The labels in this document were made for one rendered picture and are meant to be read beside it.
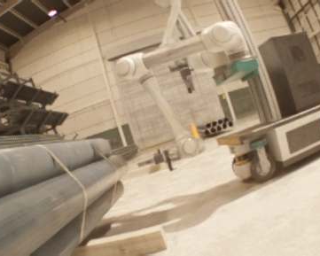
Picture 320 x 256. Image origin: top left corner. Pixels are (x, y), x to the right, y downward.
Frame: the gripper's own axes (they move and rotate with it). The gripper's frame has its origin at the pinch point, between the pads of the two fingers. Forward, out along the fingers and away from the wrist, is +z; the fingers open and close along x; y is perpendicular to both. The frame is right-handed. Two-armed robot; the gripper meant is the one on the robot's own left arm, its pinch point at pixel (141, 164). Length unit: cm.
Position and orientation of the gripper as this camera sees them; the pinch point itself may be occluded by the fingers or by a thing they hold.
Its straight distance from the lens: 251.0
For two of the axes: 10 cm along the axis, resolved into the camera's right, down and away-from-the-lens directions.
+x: -0.5, 0.0, -10.0
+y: -3.0, -9.5, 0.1
